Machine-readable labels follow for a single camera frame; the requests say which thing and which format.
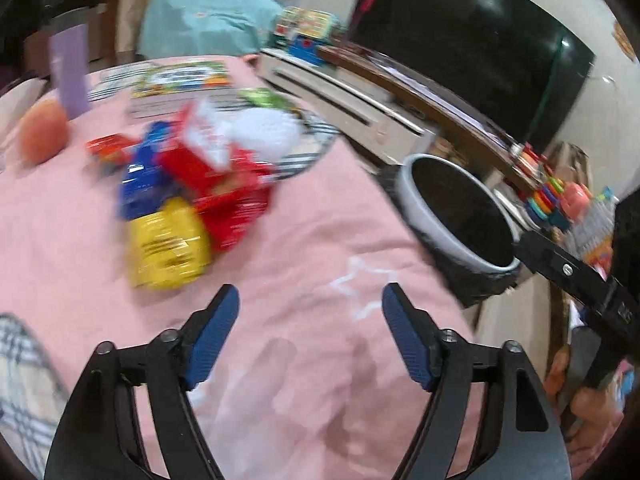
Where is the white trash bin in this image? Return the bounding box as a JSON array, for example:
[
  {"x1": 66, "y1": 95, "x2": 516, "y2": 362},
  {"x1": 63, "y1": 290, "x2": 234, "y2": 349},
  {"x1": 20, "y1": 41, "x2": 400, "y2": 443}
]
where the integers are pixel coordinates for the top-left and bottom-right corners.
[
  {"x1": 380, "y1": 160, "x2": 526, "y2": 311},
  {"x1": 398, "y1": 154, "x2": 523, "y2": 273}
]

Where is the brown wooden television shelf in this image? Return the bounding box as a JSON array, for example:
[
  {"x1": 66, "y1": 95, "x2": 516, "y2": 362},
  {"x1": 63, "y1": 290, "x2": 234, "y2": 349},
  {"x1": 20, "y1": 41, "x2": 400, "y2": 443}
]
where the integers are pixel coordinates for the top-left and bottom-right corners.
[{"x1": 317, "y1": 42, "x2": 551, "y2": 196}]

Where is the blue snack packet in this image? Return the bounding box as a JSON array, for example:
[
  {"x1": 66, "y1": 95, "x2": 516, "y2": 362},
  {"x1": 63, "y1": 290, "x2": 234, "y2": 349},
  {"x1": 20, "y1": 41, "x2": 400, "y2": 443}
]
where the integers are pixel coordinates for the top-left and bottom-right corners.
[{"x1": 117, "y1": 121, "x2": 183, "y2": 221}]

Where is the green cover book stack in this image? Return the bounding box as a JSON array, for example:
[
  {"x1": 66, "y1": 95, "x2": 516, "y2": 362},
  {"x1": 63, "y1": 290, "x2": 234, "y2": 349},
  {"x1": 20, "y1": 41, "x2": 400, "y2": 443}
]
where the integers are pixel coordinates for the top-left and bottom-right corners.
[{"x1": 130, "y1": 60, "x2": 236, "y2": 106}]

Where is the orange peach fruit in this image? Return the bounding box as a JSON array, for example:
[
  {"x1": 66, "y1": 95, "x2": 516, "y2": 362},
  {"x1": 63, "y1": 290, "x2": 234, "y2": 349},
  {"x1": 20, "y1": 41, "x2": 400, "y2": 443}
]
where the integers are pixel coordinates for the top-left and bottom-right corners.
[{"x1": 19, "y1": 100, "x2": 70, "y2": 166}]

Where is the beige bag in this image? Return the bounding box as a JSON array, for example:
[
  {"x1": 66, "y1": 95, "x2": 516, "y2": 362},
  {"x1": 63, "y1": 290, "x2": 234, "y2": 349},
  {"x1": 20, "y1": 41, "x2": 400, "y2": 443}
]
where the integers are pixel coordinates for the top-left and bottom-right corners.
[{"x1": 545, "y1": 142, "x2": 591, "y2": 196}]

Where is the pink plastic toy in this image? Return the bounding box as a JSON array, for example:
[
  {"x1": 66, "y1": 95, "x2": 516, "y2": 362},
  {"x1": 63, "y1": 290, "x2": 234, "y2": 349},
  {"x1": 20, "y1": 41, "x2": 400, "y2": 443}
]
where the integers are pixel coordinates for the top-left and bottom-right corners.
[{"x1": 560, "y1": 182, "x2": 593, "y2": 221}]

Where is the red and white carton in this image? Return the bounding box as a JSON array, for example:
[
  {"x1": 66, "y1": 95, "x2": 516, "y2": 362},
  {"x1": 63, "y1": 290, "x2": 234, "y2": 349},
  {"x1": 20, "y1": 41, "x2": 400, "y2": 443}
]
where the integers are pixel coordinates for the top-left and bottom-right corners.
[{"x1": 160, "y1": 102, "x2": 273, "y2": 253}]

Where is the white foam fruit net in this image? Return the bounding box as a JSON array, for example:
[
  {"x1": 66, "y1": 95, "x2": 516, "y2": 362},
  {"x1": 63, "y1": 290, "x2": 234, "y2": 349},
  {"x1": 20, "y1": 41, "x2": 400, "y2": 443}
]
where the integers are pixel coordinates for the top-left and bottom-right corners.
[{"x1": 227, "y1": 107, "x2": 306, "y2": 163}]

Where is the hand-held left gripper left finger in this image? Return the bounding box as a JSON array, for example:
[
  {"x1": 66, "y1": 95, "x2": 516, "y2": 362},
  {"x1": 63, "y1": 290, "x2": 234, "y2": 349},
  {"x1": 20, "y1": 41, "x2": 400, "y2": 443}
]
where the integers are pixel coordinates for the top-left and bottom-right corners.
[{"x1": 45, "y1": 284, "x2": 242, "y2": 480}]

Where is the white television cabinet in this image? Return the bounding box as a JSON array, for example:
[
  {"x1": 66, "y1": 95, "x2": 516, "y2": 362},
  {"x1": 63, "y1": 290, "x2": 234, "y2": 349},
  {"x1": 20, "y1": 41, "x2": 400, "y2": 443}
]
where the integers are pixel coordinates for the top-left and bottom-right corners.
[{"x1": 257, "y1": 49, "x2": 441, "y2": 166}]

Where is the pink sofa cushion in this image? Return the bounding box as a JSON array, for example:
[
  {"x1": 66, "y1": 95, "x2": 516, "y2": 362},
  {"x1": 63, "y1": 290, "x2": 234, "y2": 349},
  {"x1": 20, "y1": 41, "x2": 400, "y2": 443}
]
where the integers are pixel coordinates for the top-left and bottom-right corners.
[{"x1": 0, "y1": 77, "x2": 46, "y2": 136}]

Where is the green foil snack wrapper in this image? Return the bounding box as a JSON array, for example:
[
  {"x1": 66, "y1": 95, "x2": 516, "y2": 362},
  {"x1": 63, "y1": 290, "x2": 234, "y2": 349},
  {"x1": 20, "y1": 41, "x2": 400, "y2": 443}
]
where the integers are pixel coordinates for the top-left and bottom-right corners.
[{"x1": 239, "y1": 87, "x2": 296, "y2": 111}]

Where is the pink printed blanket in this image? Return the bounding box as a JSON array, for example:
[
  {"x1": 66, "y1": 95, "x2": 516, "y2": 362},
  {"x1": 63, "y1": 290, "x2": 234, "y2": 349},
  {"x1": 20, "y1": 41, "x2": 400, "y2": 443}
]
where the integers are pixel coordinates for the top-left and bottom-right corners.
[{"x1": 0, "y1": 55, "x2": 481, "y2": 480}]

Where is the black television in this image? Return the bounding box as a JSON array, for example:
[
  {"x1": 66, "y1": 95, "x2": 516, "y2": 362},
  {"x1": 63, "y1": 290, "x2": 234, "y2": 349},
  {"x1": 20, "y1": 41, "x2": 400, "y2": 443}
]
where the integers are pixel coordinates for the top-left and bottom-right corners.
[{"x1": 345, "y1": 0, "x2": 598, "y2": 143}]

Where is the person's right hand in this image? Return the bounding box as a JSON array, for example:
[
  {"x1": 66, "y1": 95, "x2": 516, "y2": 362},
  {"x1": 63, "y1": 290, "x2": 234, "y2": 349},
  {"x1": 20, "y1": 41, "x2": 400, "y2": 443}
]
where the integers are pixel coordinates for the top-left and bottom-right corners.
[{"x1": 544, "y1": 347, "x2": 628, "y2": 461}]

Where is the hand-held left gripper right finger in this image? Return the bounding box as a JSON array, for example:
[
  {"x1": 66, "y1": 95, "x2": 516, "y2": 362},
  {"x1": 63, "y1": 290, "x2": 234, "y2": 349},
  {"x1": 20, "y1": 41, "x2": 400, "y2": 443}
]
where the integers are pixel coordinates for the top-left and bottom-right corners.
[{"x1": 381, "y1": 282, "x2": 573, "y2": 480}]

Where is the green bead activity toy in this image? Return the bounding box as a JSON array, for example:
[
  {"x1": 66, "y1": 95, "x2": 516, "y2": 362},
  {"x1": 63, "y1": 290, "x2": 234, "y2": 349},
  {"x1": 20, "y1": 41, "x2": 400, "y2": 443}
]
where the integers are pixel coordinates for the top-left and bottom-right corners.
[{"x1": 270, "y1": 7, "x2": 301, "y2": 48}]

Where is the small red packet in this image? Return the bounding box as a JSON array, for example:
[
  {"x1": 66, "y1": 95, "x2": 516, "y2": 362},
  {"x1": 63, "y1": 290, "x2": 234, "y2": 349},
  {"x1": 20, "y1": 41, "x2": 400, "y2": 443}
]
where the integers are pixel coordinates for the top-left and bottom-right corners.
[{"x1": 86, "y1": 133, "x2": 136, "y2": 166}]

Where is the rainbow stacking ring toy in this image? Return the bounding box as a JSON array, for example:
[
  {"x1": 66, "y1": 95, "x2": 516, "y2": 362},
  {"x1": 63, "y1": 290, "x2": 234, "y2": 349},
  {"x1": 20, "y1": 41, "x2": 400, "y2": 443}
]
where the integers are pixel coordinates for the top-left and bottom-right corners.
[{"x1": 525, "y1": 175, "x2": 568, "y2": 231}]

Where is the colourful toy cash register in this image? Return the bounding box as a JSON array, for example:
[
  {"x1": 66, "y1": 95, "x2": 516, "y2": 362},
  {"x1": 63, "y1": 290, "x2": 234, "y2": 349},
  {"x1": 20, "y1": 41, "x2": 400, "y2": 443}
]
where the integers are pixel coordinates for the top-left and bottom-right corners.
[{"x1": 287, "y1": 10, "x2": 346, "y2": 67}]

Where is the beige patterned curtain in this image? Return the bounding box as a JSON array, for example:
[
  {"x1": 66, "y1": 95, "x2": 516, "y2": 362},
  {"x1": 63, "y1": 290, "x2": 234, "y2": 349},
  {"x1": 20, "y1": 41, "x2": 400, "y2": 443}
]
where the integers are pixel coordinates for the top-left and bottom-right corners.
[{"x1": 115, "y1": 0, "x2": 201, "y2": 53}]

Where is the teal covered armchair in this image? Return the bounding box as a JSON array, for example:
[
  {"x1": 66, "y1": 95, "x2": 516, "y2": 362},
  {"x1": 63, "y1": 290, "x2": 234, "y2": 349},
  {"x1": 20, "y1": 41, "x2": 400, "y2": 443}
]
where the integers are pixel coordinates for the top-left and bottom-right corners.
[{"x1": 136, "y1": 0, "x2": 283, "y2": 61}]

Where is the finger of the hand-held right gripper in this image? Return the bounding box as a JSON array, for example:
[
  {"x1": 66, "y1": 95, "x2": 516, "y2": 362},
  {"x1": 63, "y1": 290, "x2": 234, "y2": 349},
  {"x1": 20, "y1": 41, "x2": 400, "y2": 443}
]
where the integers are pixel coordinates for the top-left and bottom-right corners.
[{"x1": 513, "y1": 230, "x2": 616, "y2": 307}]

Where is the purple drink bottle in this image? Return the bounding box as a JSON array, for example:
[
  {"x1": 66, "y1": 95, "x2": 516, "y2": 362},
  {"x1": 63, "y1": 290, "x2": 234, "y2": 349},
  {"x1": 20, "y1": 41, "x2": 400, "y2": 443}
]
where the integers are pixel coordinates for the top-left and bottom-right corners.
[{"x1": 49, "y1": 27, "x2": 92, "y2": 118}]

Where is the yellow snack packet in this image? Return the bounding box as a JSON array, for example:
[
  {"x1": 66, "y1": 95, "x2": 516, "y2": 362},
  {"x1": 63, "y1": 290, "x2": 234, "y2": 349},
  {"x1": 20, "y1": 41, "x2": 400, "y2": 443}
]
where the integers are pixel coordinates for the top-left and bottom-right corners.
[{"x1": 125, "y1": 197, "x2": 213, "y2": 291}]

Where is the figure wall sticker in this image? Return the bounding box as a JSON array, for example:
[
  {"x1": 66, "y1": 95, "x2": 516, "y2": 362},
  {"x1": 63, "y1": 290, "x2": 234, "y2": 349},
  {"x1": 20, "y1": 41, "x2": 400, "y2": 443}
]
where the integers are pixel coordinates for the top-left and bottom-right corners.
[{"x1": 612, "y1": 20, "x2": 638, "y2": 63}]

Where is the red toy telephone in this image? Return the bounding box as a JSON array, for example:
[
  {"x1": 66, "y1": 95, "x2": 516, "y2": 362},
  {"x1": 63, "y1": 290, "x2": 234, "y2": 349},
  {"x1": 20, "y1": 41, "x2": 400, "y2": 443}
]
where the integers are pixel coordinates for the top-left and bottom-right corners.
[{"x1": 510, "y1": 142, "x2": 546, "y2": 181}]

